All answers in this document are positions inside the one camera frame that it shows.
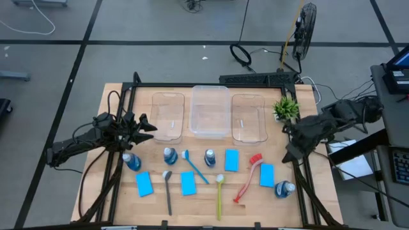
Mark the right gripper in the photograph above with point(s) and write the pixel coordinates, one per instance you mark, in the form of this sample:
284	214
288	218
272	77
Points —
308	132

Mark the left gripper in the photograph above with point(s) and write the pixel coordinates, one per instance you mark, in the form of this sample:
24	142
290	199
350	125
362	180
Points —
129	131

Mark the blue dish soap bottle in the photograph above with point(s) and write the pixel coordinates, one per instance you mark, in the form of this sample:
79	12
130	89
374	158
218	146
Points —
132	162
210	158
283	189
170	156

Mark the blue sponge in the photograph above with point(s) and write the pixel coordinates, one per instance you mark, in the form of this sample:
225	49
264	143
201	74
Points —
188	183
267	175
144	184
232	160

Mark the red dish brush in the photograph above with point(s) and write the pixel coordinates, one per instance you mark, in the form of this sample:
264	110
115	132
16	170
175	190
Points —
256	158

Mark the blue dish brush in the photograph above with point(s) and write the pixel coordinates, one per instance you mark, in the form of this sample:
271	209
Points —
185	155

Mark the grey dish brush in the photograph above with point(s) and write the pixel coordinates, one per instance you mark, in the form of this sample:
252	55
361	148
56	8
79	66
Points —
166	175

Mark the green dish brush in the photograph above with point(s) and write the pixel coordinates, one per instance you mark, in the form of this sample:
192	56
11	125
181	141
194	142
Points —
220	179

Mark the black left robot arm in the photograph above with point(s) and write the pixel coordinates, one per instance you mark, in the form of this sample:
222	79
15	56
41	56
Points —
80	140

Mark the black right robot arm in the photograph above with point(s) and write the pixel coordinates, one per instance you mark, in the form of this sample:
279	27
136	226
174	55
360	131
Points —
348	111

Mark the shallow clear plastic tray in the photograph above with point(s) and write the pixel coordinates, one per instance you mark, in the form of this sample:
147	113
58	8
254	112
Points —
249	118
167	116

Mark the green plant in white pot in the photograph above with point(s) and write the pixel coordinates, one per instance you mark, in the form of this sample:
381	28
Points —
286	108

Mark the white paper sheet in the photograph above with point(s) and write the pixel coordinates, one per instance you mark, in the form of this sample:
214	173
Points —
354	166

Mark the deep clear plastic bin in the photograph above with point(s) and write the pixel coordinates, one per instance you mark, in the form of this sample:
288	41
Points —
209	111

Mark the grey side desk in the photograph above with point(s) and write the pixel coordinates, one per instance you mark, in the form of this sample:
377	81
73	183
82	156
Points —
396	118

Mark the black keyboard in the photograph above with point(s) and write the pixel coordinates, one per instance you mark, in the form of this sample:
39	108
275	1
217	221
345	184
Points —
402	167

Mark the black laptop computer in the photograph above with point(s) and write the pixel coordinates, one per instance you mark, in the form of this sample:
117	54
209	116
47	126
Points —
394	84

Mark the black floor fan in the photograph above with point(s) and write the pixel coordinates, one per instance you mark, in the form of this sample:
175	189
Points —
305	32

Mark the grey furniture base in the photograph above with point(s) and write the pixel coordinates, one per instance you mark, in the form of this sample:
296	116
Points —
38	2
14	76

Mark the black wheeled base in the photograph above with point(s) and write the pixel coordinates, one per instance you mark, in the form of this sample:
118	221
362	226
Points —
4	108

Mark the black aluminium frame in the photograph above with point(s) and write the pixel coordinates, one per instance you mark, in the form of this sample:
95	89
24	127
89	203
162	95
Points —
153	85

